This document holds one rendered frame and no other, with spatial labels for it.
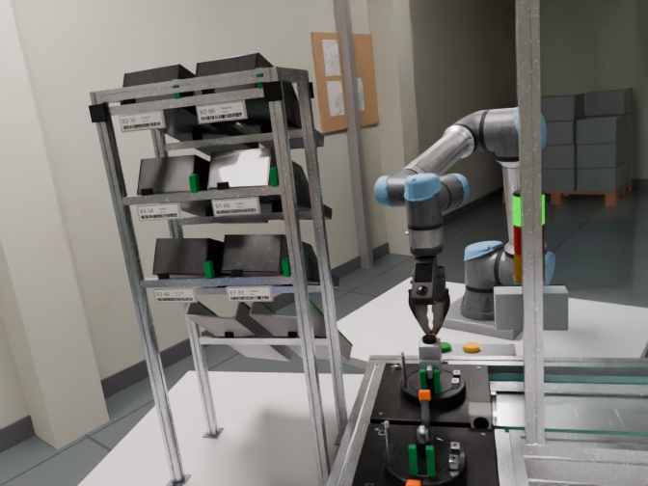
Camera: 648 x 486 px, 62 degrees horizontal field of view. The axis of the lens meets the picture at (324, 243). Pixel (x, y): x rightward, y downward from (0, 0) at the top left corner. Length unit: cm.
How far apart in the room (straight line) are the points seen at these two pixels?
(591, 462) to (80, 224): 292
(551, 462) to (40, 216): 255
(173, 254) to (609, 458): 88
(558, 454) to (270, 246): 64
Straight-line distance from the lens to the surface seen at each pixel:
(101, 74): 356
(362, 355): 165
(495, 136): 154
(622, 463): 115
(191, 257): 108
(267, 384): 156
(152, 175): 109
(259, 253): 102
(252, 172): 98
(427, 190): 113
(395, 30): 543
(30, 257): 303
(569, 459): 113
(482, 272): 172
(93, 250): 348
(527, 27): 92
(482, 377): 129
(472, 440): 109
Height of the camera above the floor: 159
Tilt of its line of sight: 14 degrees down
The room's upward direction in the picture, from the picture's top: 7 degrees counter-clockwise
